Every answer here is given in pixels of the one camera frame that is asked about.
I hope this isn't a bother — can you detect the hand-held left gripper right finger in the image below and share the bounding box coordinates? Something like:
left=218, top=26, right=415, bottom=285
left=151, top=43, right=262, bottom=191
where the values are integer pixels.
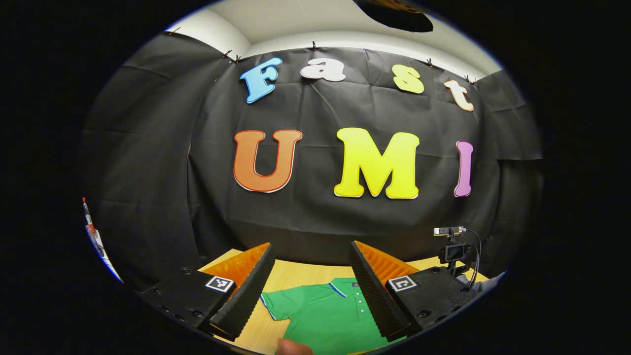
left=349, top=241, right=481, bottom=343

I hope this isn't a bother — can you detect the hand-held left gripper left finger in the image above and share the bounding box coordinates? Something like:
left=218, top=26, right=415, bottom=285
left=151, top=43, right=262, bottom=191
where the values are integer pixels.
left=134, top=242, right=277, bottom=342

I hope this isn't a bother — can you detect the green T-shirt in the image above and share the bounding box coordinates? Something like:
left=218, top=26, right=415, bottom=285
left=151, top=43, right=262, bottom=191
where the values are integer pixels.
left=260, top=278, right=407, bottom=355

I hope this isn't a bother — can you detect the black backdrop cloth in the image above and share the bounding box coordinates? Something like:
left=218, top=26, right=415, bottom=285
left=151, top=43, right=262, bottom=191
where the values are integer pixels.
left=79, top=32, right=545, bottom=291

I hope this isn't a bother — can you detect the row of black cloth clips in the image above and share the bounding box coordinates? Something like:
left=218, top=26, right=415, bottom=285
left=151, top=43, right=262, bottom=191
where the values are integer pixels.
left=165, top=27, right=479, bottom=85

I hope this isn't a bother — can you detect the dark blurred object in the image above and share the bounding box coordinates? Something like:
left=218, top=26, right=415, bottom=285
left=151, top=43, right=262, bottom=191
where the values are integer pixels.
left=352, top=0, right=434, bottom=33

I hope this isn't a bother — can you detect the black camera on tripod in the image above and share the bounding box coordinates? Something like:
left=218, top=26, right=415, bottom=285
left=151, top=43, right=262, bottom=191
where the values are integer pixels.
left=439, top=237, right=476, bottom=277

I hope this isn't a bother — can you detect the black camera cable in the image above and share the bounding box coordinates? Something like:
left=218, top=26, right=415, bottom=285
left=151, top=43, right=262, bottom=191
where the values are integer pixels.
left=463, top=229, right=483, bottom=289

